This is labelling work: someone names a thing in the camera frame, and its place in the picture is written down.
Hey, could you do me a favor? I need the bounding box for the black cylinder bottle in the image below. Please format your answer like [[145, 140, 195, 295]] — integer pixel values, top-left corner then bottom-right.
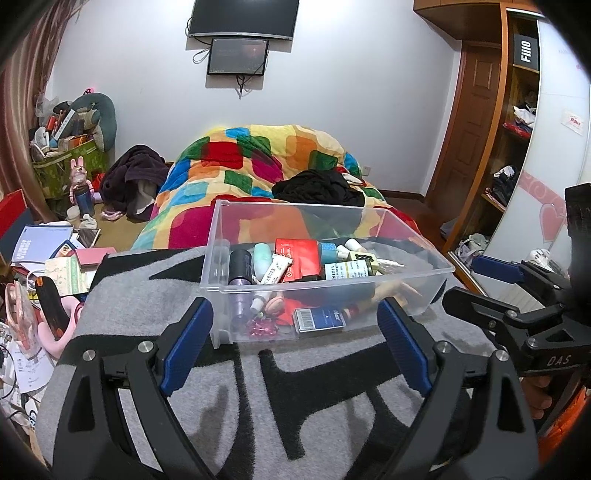
[[229, 248, 254, 286]]

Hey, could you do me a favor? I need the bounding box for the black box on shelf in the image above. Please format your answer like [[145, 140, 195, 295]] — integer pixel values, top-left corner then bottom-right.
[[512, 31, 542, 75]]

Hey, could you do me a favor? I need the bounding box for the wooden door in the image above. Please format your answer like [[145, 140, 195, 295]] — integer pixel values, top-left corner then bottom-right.
[[424, 41, 502, 210]]

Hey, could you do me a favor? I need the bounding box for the small wall monitor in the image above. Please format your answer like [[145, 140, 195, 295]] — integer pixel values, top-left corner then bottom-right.
[[206, 37, 270, 77]]

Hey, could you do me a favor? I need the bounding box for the pink book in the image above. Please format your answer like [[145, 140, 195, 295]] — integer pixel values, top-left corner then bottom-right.
[[75, 247, 117, 269]]

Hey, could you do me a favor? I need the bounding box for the dark bottle with white label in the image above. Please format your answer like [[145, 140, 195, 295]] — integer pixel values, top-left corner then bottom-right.
[[323, 259, 376, 281]]

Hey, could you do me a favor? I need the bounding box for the blue box with barcode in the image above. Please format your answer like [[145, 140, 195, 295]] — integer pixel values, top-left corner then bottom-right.
[[294, 307, 347, 334]]

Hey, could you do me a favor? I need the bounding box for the person's right hand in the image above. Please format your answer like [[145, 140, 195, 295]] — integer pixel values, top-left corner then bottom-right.
[[521, 374, 563, 422]]

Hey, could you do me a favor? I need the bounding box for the grey and black blanket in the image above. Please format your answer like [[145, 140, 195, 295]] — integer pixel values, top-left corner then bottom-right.
[[36, 244, 511, 480]]

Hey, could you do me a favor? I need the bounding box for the colourful patchwork blanket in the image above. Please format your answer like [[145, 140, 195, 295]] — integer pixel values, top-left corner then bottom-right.
[[131, 123, 422, 254]]

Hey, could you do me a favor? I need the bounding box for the red foil packet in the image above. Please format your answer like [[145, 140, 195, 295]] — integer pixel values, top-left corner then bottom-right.
[[275, 238, 322, 283]]

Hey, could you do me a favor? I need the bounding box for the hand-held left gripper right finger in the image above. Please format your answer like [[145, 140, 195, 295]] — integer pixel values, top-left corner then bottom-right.
[[376, 296, 542, 480]]

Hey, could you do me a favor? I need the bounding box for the small white bottle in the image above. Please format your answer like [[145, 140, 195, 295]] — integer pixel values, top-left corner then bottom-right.
[[335, 237, 361, 260]]

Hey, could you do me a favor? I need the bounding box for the pink bunny toy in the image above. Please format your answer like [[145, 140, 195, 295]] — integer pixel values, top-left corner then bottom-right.
[[68, 156, 96, 214]]

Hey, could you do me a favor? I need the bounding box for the green storage basket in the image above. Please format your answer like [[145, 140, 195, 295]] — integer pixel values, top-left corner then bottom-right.
[[31, 136, 110, 200]]

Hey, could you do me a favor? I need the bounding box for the blue notebook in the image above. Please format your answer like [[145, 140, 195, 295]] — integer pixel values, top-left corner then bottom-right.
[[10, 224, 75, 269]]

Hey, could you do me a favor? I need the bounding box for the red box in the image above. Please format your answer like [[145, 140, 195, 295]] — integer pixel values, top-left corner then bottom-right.
[[0, 188, 29, 241]]

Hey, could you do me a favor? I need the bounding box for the clear plastic box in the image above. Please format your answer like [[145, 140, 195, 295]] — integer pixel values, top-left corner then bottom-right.
[[201, 198, 456, 350]]

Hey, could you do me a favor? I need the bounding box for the grey cushion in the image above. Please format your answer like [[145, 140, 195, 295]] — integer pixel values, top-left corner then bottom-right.
[[68, 92, 117, 151]]

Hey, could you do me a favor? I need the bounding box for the beige paper packet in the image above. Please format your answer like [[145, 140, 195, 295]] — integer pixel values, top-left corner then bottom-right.
[[373, 282, 423, 311]]

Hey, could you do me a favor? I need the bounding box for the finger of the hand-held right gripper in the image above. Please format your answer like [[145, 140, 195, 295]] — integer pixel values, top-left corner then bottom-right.
[[441, 285, 563, 357], [470, 254, 570, 308]]

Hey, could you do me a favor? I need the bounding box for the wooden wardrobe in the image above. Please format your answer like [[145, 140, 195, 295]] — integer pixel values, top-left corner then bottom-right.
[[413, 0, 591, 296]]

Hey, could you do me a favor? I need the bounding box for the clear purple bottle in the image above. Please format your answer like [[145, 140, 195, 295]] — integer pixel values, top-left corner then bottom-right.
[[229, 284, 252, 333]]

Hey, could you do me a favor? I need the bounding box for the striped curtain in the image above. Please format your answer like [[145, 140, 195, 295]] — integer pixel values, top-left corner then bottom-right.
[[0, 0, 72, 224]]

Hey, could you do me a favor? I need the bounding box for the black clothing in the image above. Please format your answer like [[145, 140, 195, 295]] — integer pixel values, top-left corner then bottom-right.
[[271, 169, 366, 209]]

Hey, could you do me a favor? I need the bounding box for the black and orange tool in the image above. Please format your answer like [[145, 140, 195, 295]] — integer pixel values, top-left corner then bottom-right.
[[34, 276, 78, 343]]

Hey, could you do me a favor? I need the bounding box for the mint green tube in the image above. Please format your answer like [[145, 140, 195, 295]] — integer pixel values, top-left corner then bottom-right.
[[252, 243, 274, 281]]

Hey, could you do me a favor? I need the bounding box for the dark purple clothing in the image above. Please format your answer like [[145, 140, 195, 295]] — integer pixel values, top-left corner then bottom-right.
[[100, 144, 170, 219]]

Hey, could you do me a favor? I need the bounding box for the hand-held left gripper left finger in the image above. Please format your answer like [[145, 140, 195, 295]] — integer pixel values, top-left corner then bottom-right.
[[53, 296, 215, 480]]

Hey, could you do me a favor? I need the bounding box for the wall television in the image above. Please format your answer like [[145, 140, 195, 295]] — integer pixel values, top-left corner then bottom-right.
[[188, 0, 300, 42]]

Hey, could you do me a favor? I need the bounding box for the white bag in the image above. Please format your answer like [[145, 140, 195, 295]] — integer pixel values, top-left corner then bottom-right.
[[454, 232, 491, 269]]

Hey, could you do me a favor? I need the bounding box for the white tube with red print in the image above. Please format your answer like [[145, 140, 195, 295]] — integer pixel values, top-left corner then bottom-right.
[[259, 256, 294, 286]]

